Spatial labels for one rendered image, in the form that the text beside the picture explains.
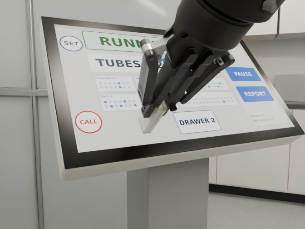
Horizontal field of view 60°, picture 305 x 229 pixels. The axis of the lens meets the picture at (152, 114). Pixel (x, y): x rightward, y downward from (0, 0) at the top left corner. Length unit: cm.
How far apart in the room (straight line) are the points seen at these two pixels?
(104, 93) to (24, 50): 133
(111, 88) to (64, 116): 10
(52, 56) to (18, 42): 130
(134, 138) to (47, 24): 27
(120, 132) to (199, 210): 32
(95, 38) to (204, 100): 25
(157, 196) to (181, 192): 6
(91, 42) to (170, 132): 23
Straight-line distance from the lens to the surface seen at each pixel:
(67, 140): 39
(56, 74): 46
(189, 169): 60
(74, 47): 51
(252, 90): 65
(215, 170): 267
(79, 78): 46
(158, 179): 56
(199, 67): 32
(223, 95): 58
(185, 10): 28
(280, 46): 328
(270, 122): 62
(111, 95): 45
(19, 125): 181
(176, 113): 48
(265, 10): 25
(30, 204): 191
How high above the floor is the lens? 107
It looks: 7 degrees down
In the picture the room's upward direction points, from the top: straight up
